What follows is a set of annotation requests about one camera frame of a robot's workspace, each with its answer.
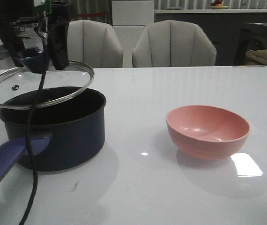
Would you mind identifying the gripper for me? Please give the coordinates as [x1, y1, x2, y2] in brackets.
[0, 0, 76, 70]

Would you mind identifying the glass lid blue knob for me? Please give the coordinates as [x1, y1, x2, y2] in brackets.
[0, 47, 95, 110]

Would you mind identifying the dark blue saucepan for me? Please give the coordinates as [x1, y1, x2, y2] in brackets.
[0, 89, 106, 182]

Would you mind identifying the pink bowl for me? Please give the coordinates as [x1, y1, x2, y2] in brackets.
[166, 105, 251, 160]

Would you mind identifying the red barrier belt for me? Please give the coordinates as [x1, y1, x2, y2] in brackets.
[77, 12, 106, 17]

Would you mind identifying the left beige chair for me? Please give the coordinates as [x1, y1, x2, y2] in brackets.
[67, 20, 123, 68]

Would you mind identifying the beige chair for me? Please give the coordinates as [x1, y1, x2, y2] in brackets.
[132, 20, 217, 68]
[67, 20, 123, 68]

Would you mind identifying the white drawer cabinet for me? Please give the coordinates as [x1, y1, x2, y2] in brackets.
[111, 0, 155, 68]

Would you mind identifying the right beige chair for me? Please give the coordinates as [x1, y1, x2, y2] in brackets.
[132, 20, 217, 68]

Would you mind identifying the fruit plate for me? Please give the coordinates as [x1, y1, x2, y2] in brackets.
[209, 0, 229, 9]

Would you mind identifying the dark grey counter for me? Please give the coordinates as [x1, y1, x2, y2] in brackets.
[155, 9, 267, 66]

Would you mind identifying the black washing machine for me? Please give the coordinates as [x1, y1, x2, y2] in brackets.
[234, 22, 267, 65]

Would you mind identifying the black cable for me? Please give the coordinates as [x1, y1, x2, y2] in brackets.
[18, 11, 50, 225]

